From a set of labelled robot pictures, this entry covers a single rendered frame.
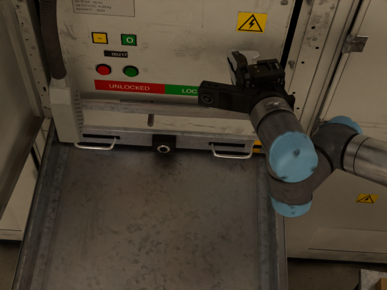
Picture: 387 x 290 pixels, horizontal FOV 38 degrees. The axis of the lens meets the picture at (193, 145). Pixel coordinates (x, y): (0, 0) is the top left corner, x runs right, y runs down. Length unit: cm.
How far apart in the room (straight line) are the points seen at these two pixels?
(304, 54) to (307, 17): 11
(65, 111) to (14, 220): 97
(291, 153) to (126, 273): 57
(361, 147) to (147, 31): 48
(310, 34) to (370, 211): 82
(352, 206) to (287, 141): 100
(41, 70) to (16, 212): 76
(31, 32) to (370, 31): 74
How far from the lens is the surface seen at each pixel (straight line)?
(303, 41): 131
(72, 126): 128
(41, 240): 139
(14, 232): 224
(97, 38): 121
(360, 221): 200
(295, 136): 94
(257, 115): 100
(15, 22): 133
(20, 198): 199
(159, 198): 142
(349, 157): 105
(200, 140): 144
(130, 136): 145
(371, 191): 184
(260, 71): 109
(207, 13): 114
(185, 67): 125
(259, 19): 115
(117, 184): 144
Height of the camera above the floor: 209
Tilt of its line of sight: 56 degrees down
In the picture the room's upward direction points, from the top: 5 degrees clockwise
